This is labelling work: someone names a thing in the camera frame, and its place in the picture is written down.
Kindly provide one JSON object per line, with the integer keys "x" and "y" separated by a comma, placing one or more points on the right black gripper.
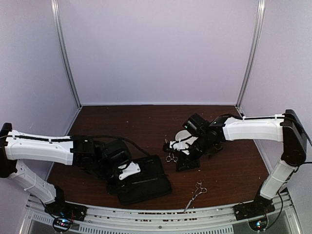
{"x": 183, "y": 160}

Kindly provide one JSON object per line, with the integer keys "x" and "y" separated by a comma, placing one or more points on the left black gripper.
{"x": 122, "y": 187}

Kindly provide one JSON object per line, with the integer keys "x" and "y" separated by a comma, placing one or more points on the silver hair scissors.
{"x": 199, "y": 189}

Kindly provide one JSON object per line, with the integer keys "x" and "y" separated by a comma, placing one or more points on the black zippered tool case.
{"x": 148, "y": 181}

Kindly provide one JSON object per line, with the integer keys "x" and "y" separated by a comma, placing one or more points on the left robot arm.
{"x": 108, "y": 161}

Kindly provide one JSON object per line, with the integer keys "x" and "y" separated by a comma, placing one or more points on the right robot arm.
{"x": 200, "y": 136}

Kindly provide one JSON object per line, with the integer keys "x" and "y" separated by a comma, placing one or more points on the silver thinning scissors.
{"x": 171, "y": 158}

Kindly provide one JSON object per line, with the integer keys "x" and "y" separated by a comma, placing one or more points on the round white bowl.
{"x": 183, "y": 140}

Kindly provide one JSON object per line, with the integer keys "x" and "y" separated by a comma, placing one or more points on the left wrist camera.
{"x": 128, "y": 170}

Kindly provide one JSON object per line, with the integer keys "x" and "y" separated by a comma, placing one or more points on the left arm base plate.
{"x": 68, "y": 210}

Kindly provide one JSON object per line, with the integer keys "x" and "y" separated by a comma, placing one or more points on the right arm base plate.
{"x": 251, "y": 209}

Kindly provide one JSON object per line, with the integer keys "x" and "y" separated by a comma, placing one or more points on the front aluminium rail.
{"x": 212, "y": 220}

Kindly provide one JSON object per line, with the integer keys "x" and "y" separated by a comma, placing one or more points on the right aluminium frame post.
{"x": 259, "y": 19}

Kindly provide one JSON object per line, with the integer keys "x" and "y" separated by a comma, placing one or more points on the aluminium frame post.
{"x": 63, "y": 51}
{"x": 259, "y": 19}

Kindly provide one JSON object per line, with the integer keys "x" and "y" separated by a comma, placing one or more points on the left aluminium frame post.
{"x": 63, "y": 51}

